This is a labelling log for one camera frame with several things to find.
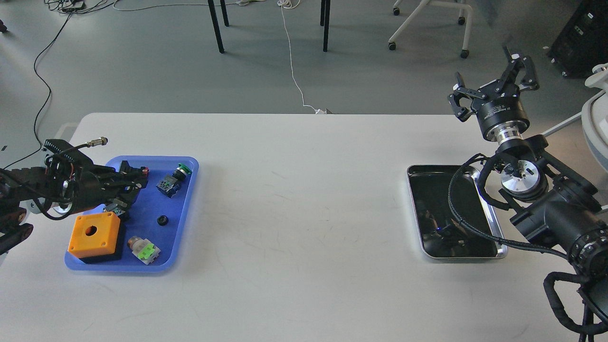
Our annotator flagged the black equipment case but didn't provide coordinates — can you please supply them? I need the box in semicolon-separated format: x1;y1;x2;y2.
547;0;608;78

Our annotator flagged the black table leg right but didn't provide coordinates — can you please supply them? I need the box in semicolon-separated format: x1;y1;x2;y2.
320;0;332;52

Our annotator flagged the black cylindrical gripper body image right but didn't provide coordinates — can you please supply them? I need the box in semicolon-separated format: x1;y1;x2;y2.
471;81;530;142

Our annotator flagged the orange button enclosure box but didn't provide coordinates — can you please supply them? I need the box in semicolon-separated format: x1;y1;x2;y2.
67;212;124;264

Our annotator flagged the green push button switch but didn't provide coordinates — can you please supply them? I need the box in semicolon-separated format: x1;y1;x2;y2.
156;163;192;198

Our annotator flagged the blue plastic tray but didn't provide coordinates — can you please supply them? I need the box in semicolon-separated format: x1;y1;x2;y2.
64;155;199;273

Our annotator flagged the black table leg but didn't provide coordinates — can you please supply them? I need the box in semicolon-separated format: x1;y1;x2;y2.
207;0;230;54
320;0;332;52

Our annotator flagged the silver metal tray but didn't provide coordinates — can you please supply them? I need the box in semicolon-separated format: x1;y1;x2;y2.
408;165;508;260

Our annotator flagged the white rolling chair base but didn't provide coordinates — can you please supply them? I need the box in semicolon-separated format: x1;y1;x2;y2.
386;0;474;60

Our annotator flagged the clear green switch module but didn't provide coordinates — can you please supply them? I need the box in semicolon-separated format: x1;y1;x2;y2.
127;236;161;266

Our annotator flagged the white floor cable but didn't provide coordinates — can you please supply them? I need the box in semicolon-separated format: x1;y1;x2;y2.
113;0;328;115

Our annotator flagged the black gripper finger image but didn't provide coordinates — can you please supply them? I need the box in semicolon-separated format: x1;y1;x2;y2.
448;72;483;122
499;45;540;92
107;166;149;188
104;183;143;208

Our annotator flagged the black floor cable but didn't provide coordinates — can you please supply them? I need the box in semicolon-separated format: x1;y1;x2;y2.
0;0;114;169

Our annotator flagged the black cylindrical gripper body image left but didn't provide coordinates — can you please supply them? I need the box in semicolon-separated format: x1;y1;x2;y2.
71;164;117;212

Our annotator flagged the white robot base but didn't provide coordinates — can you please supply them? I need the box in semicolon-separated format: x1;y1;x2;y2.
541;64;608;172

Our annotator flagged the red mushroom emergency button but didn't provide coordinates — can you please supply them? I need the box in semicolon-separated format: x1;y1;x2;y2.
103;199;130;221

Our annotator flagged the black table leg left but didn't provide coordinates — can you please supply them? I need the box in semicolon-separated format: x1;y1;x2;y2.
207;0;230;54

